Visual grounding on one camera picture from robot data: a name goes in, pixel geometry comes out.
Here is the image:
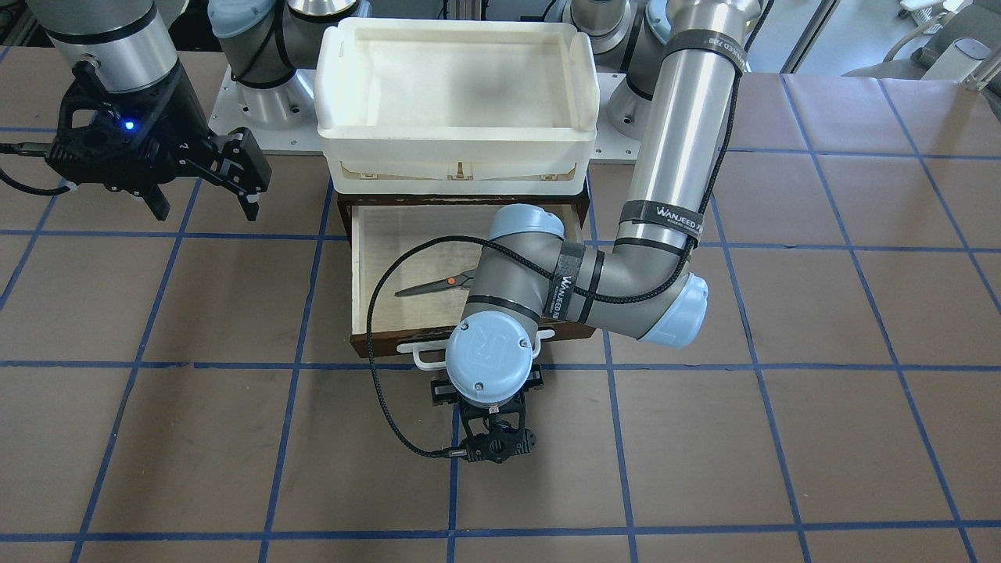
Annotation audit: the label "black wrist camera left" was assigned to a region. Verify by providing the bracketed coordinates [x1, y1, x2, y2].
[430, 366, 544, 464]

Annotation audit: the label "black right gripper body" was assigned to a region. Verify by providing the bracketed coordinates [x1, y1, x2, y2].
[117, 62, 225, 196]

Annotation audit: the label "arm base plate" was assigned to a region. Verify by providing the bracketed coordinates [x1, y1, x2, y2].
[590, 72, 651, 164]
[210, 68, 322, 156]

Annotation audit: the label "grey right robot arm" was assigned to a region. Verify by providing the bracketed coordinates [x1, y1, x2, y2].
[28, 1, 271, 221]

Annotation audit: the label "orange grey handled scissors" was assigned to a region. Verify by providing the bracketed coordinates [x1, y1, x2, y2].
[394, 268, 478, 298]

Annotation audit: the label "white plastic tray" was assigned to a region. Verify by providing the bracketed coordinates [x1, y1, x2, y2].
[314, 18, 600, 196]

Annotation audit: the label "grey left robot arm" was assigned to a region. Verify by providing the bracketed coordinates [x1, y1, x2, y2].
[446, 1, 762, 407]

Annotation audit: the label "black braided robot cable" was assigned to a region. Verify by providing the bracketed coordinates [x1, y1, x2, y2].
[366, 237, 501, 461]

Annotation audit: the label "dark wooden drawer cabinet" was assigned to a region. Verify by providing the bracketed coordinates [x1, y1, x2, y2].
[335, 179, 591, 240]

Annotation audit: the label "light wooden drawer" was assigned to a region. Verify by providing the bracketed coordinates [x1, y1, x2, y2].
[349, 201, 597, 371]

